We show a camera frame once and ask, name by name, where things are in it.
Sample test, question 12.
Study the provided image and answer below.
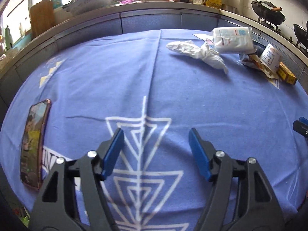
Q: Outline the blue printed tablecloth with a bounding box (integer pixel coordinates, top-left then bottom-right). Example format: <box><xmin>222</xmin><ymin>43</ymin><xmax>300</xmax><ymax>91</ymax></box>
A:
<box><xmin>1</xmin><ymin>30</ymin><xmax>307</xmax><ymax>230</ymax></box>

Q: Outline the yellow red seasoning box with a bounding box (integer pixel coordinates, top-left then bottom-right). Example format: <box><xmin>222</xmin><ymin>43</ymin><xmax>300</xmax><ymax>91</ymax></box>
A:
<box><xmin>277</xmin><ymin>62</ymin><xmax>297</xmax><ymax>85</ymax></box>

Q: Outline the black frying pan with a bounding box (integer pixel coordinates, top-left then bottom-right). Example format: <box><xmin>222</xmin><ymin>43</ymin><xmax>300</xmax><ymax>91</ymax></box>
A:
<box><xmin>293</xmin><ymin>23</ymin><xmax>307</xmax><ymax>49</ymax></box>

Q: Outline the white tissue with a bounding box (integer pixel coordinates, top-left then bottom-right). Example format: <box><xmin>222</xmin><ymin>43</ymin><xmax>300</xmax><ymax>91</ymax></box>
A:
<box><xmin>166</xmin><ymin>41</ymin><xmax>229</xmax><ymax>74</ymax></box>

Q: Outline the black wok with spatula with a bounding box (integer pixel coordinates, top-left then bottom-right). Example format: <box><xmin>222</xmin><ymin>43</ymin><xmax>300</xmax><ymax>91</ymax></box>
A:
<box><xmin>251</xmin><ymin>0</ymin><xmax>285</xmax><ymax>26</ymax></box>

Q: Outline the orange snack wrapper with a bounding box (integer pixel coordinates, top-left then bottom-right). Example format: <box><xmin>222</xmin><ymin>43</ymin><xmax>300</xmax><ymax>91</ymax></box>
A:
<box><xmin>239</xmin><ymin>54</ymin><xmax>279</xmax><ymax>79</ymax></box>

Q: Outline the smartphone in red case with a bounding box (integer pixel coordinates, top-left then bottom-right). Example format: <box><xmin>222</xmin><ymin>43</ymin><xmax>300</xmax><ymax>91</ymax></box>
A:
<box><xmin>20</xmin><ymin>99</ymin><xmax>52</xmax><ymax>189</ymax></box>

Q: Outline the dark blue milk carton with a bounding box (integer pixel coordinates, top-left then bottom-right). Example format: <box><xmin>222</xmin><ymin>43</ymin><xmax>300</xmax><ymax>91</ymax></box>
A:
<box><xmin>253</xmin><ymin>40</ymin><xmax>266</xmax><ymax>57</ymax></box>

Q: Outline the white enamel basin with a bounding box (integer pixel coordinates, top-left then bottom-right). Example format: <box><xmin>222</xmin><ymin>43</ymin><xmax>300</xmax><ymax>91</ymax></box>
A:
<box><xmin>65</xmin><ymin>0</ymin><xmax>113</xmax><ymax>16</ymax></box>

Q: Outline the white yogurt cup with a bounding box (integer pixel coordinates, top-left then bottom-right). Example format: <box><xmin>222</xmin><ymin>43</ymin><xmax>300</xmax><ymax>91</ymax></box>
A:
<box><xmin>260</xmin><ymin>43</ymin><xmax>282</xmax><ymax>73</ymax></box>

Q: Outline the wooden cutting board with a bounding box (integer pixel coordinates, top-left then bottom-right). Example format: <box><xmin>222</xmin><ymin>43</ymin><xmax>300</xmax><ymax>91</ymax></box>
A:
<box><xmin>30</xmin><ymin>0</ymin><xmax>56</xmax><ymax>38</ymax></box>

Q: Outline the white tissue pack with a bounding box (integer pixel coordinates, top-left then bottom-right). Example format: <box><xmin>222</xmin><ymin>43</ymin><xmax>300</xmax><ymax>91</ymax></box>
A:
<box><xmin>212</xmin><ymin>27</ymin><xmax>256</xmax><ymax>54</ymax></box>

